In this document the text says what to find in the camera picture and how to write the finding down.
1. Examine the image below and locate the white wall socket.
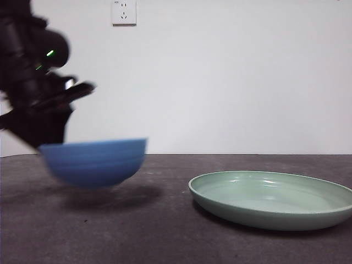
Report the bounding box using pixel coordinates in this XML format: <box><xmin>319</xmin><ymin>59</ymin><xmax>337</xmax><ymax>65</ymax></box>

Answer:
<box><xmin>112</xmin><ymin>0</ymin><xmax>138</xmax><ymax>28</ymax></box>

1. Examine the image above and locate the blue bowl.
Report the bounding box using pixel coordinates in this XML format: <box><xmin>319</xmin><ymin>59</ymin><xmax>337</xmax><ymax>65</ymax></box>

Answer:
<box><xmin>38</xmin><ymin>137</ymin><xmax>150</xmax><ymax>189</ymax></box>

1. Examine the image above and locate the green plate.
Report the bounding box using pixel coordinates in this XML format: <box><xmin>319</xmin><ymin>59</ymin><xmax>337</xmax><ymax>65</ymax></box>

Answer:
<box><xmin>188</xmin><ymin>170</ymin><xmax>352</xmax><ymax>232</ymax></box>

